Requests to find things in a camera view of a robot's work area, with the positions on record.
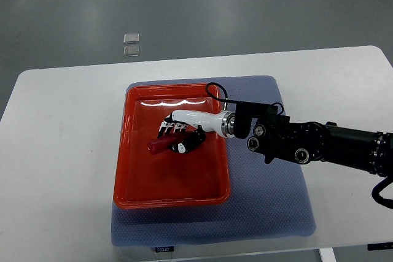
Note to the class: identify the red plastic tray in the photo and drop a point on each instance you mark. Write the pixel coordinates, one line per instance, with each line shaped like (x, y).
(168, 179)

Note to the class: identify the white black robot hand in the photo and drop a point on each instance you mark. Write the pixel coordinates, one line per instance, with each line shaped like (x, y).
(196, 124)

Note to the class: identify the blue mesh mat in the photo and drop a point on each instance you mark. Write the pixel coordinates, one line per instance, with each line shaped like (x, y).
(265, 201)

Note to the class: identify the red pepper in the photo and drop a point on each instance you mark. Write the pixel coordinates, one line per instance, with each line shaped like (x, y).
(163, 143)

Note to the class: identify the white table leg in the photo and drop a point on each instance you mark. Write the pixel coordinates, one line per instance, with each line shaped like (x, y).
(327, 255)

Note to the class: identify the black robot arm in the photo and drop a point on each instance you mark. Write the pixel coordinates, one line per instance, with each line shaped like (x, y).
(270, 133)

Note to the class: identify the lower floor socket plate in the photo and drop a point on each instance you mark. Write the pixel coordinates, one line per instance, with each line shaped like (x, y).
(131, 50)

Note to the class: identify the black label tag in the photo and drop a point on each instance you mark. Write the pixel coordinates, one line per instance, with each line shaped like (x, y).
(164, 249)

